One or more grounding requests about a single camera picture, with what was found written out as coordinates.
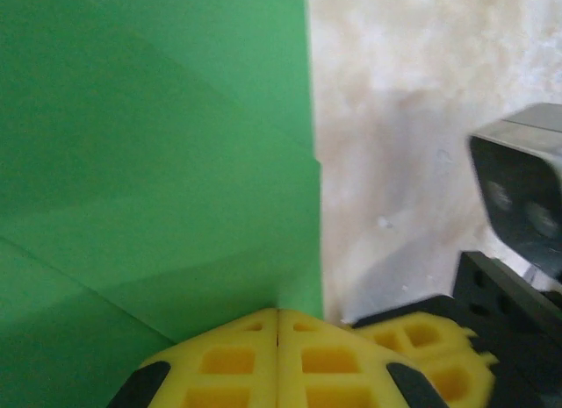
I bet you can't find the green paper sheet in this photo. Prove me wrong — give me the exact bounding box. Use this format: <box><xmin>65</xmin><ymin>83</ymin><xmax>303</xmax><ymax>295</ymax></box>
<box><xmin>0</xmin><ymin>0</ymin><xmax>325</xmax><ymax>408</ymax></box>

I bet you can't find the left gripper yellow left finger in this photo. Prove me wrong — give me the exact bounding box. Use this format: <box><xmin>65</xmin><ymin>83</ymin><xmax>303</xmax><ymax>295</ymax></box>
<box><xmin>107</xmin><ymin>308</ymin><xmax>280</xmax><ymax>408</ymax></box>

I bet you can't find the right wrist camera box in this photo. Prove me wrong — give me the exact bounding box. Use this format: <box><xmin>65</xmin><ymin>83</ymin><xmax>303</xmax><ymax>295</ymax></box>
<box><xmin>465</xmin><ymin>103</ymin><xmax>562</xmax><ymax>282</ymax></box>

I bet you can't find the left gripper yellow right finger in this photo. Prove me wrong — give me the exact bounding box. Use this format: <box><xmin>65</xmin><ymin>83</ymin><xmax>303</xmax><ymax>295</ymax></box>
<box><xmin>278</xmin><ymin>309</ymin><xmax>449</xmax><ymax>408</ymax></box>

